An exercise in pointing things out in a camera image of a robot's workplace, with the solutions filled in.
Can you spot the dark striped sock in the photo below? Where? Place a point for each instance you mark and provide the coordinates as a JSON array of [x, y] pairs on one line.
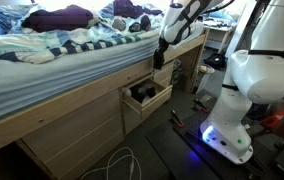
[[134, 27]]

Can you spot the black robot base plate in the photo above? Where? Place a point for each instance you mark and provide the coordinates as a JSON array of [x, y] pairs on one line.
[[195, 153]]

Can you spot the grey sock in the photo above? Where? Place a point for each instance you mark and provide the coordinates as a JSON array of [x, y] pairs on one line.
[[118, 24]]

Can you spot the large dark purple garment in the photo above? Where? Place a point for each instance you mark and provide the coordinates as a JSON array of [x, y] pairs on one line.
[[58, 18]]

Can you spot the mattress with light blue sheet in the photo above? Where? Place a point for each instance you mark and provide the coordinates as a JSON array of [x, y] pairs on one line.
[[48, 76]]

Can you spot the white leaning board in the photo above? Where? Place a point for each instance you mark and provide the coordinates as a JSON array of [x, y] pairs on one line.
[[240, 30]]

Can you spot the black bag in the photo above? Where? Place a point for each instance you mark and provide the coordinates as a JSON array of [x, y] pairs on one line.
[[215, 60]]

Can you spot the white waste bin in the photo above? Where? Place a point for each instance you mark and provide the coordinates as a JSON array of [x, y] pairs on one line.
[[204, 75]]

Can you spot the small dark navy garment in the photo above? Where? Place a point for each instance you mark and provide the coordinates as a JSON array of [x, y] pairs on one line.
[[128, 8]]

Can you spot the black sock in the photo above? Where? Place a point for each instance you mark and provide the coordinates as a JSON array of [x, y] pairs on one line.
[[158, 60]]

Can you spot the white cloth item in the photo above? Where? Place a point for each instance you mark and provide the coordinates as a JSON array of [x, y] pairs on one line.
[[126, 91]]

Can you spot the black clothes pile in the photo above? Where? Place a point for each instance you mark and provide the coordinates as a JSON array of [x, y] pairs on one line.
[[143, 95]]

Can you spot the open wooden drawer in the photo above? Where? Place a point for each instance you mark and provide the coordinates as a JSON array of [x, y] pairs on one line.
[[152, 103]]

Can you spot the light wooden bed frame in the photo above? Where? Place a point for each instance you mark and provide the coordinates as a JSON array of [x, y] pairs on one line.
[[92, 90]]

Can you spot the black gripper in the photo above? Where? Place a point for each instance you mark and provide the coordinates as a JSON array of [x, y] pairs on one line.
[[163, 46]]

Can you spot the white desk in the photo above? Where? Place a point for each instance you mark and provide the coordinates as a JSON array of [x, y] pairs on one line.
[[217, 33]]

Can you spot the blue teal checked duvet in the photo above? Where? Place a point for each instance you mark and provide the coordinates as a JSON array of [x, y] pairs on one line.
[[32, 45]]

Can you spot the red tool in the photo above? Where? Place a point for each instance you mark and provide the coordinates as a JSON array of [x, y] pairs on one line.
[[275, 118]]

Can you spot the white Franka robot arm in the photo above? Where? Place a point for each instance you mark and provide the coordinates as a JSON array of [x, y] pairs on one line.
[[258, 76]]

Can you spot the large wooden drawer front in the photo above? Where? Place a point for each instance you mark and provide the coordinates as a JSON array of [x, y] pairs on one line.
[[78, 133]]

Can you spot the small closed wooden drawer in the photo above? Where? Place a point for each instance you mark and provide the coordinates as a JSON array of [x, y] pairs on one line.
[[163, 75]]

